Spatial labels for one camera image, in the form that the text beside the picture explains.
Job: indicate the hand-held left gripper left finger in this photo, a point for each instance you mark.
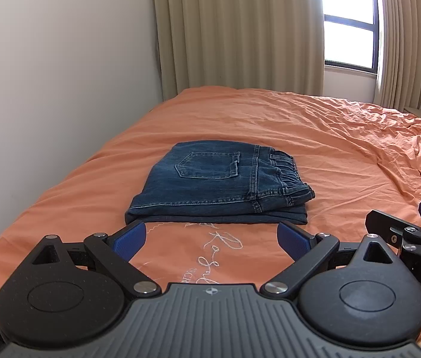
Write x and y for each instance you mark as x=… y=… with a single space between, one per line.
x=130 y=240

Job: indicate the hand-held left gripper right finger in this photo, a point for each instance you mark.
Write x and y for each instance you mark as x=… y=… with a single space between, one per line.
x=292 y=236

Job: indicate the blue denim pants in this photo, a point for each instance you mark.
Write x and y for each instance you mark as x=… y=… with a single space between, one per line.
x=217 y=182

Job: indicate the beige bedside table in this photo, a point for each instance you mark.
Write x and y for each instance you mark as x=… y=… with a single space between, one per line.
x=419 y=112

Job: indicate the orange bed cover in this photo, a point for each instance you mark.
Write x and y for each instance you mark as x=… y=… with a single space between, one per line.
x=307 y=126

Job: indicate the narrow beige curtain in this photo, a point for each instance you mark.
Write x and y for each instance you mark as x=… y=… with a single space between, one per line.
x=411 y=37

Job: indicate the dark-framed window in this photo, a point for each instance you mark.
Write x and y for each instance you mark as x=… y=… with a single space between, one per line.
x=350 y=15

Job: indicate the wide beige curtain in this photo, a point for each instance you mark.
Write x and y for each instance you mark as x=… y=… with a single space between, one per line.
x=240 y=30

